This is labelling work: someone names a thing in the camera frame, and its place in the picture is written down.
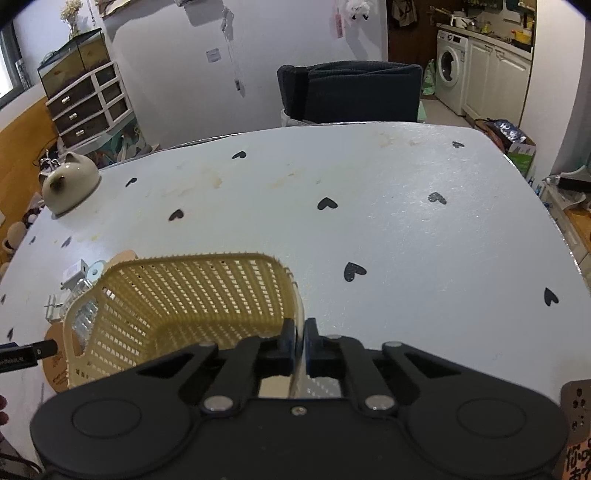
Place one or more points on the white washing machine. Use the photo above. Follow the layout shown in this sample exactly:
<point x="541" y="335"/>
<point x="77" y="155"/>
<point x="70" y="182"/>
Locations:
<point x="451" y="70"/>

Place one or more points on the brown round cork coaster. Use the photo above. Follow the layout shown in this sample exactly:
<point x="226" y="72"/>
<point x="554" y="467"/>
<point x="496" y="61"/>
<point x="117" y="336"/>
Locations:
<point x="55" y="367"/>

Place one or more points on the yellow plastic lattice basket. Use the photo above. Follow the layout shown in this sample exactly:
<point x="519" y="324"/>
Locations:
<point x="142" y="309"/>

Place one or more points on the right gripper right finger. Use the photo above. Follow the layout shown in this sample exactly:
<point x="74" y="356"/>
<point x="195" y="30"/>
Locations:
<point x="352" y="365"/>

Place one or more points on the cat-shaped ceramic jar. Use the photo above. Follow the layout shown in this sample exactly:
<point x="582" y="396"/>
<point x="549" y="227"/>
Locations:
<point x="67" y="183"/>

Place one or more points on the white drawer cabinet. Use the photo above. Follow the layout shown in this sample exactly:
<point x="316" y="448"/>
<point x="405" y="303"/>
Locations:
<point x="95" y="104"/>

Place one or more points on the glass fish tank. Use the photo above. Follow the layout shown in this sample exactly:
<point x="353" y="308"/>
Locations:
<point x="80" y="55"/>

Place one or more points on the dark blue chair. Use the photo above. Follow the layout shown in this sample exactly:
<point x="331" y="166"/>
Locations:
<point x="351" y="91"/>

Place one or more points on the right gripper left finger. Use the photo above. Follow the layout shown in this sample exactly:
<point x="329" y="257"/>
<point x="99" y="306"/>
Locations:
<point x="256" y="367"/>

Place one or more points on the white kitchen cabinet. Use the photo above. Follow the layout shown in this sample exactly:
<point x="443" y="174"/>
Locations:
<point x="497" y="82"/>

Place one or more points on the metal bracket hardware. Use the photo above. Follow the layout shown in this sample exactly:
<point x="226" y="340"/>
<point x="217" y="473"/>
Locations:
<point x="76" y="280"/>

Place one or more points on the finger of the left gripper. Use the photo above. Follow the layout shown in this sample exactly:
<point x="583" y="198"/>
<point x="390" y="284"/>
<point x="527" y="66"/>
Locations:
<point x="15" y="357"/>

